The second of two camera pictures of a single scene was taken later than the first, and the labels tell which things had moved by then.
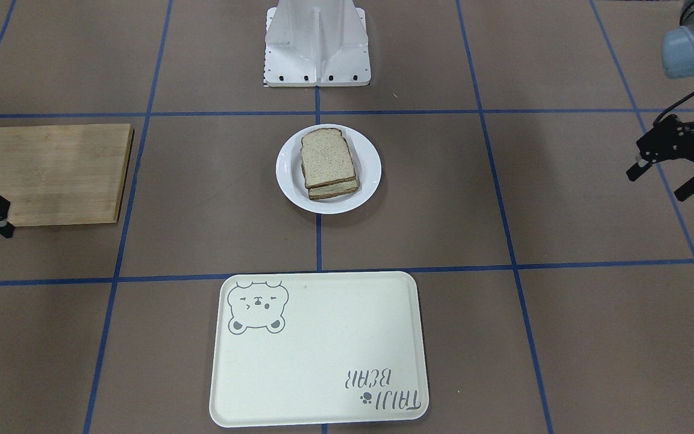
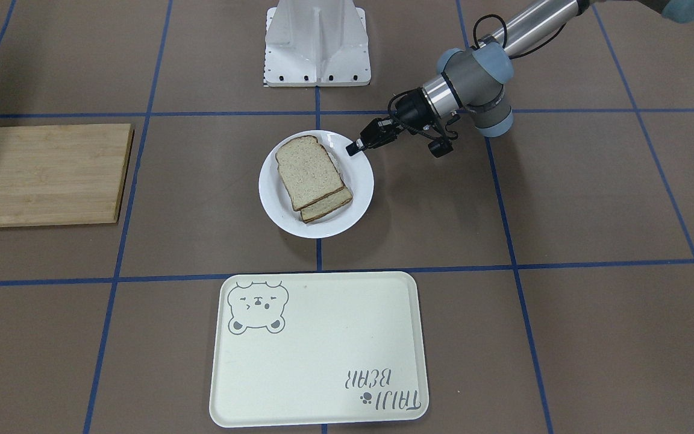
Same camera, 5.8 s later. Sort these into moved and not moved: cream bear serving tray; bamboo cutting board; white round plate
Moved: white round plate
Not moved: bamboo cutting board; cream bear serving tray
